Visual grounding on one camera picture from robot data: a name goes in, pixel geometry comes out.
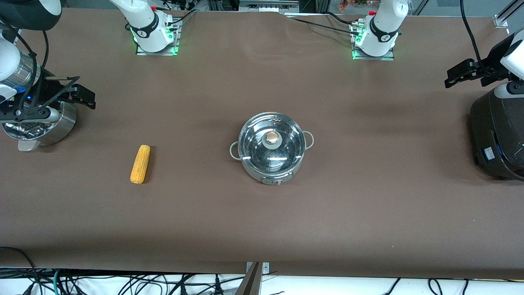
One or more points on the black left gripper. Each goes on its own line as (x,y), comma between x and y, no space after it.
(491,70)

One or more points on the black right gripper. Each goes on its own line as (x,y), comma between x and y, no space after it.
(48,90)

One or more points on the yellow corn cob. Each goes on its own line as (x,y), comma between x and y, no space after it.
(140,164)

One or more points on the glass lid with grey knob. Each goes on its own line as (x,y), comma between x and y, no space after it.
(258,135)

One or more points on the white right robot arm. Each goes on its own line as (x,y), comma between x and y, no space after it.
(147,24)

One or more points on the steel steamer pot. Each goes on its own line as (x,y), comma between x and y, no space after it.
(61,131)

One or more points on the black rice cooker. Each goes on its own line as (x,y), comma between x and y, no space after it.
(497,139)

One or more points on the aluminium corner profile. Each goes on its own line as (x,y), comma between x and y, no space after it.
(505,16)

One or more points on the orange background objects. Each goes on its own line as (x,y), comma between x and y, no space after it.
(352,4)

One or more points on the brown table mat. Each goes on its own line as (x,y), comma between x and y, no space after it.
(163,225)

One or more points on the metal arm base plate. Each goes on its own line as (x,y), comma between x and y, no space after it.
(157,53)
(374,58)

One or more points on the aluminium frame rail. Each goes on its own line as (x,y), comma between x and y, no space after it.
(268,5)

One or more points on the grey metal post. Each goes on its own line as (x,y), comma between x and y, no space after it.
(250,282)

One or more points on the silver mounting bracket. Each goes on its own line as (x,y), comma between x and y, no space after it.
(265,268)

